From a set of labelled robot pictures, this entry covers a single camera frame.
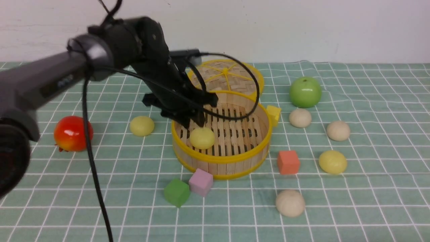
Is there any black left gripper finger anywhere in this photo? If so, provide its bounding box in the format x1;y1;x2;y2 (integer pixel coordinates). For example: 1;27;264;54
181;108;206;129

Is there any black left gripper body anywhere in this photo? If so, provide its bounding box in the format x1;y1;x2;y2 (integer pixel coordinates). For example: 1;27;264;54
131;59;218;123

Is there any yellow bun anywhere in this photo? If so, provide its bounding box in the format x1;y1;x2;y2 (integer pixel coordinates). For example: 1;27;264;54
129;116;155;137
318;150;348;174
189;127;215;150

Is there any beige bun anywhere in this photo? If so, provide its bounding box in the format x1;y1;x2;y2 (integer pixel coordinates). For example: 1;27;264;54
275;189;305;217
289;108;312;128
327;120;351;142

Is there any beige bun front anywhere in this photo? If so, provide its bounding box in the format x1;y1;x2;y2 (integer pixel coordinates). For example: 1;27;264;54
275;189;305;217

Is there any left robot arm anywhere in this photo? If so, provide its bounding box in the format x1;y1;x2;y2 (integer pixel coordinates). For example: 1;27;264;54
0;17;218;197

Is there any bamboo steamer tray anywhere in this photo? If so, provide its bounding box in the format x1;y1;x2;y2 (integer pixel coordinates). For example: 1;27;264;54
171;90;273;180

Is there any woven bamboo steamer lid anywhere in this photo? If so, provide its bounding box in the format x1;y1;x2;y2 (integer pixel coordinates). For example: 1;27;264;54
197;59;264;99

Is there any pink cube block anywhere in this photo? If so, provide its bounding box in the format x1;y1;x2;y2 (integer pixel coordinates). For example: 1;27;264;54
188;168;214;197

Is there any yellow cube block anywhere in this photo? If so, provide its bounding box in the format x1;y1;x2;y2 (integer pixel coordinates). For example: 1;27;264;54
266;105;282;127

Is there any green cube block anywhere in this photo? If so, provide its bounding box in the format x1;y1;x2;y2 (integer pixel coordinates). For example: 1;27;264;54
163;178;191;208

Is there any orange cube block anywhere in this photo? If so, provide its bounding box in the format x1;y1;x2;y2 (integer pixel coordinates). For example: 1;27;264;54
277;150;301;175

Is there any green apple toy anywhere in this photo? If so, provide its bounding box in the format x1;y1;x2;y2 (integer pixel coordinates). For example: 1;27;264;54
289;76;322;108

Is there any red pomegranate toy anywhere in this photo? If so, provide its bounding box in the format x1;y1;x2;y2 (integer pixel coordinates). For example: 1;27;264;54
53;116;86;152

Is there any green checkered tablecloth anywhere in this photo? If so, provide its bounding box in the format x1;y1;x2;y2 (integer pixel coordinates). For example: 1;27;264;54
0;60;430;242

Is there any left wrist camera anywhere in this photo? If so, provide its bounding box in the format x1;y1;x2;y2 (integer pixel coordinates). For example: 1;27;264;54
169;48;202;69

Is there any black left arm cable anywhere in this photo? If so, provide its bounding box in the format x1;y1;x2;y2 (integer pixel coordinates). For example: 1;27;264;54
81;0;261;242

